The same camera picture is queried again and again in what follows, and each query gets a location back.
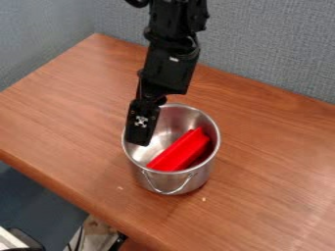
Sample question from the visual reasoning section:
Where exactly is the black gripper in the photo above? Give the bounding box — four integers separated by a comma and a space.
125, 45, 201, 146

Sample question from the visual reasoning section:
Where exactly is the red star-shaped block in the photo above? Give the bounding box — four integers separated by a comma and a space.
147, 127, 211, 172

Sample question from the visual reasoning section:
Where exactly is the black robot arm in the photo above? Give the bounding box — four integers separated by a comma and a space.
125, 0, 210, 146

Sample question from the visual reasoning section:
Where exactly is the metal pot with handle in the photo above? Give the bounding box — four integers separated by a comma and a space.
122, 103, 222, 195

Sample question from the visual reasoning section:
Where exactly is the table leg frame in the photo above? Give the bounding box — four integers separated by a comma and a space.
64, 216, 127, 251

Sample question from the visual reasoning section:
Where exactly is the white object at corner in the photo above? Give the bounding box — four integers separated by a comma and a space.
0, 226, 44, 251

